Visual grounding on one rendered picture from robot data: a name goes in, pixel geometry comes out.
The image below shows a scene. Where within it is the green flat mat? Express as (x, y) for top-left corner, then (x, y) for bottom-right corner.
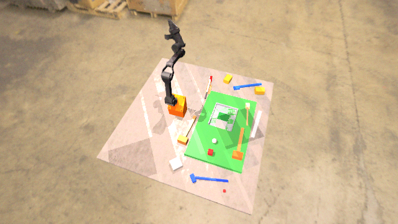
(185, 91), (257, 171)

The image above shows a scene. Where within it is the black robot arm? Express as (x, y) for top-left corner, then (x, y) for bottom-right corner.
(160, 34), (186, 106)

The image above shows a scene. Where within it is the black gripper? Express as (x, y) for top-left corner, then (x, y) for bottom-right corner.
(167, 19), (182, 42)

